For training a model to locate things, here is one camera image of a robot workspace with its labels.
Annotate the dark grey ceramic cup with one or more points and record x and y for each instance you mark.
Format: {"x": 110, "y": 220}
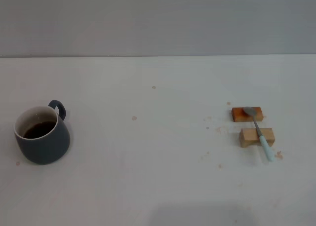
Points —
{"x": 44, "y": 149}

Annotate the light wooden notched block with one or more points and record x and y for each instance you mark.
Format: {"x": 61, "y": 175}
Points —
{"x": 248, "y": 136}

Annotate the orange wooden block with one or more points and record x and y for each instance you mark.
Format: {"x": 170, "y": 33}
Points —
{"x": 238, "y": 114}

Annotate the dark coffee liquid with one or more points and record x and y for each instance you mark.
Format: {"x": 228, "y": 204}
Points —
{"x": 39, "y": 130}

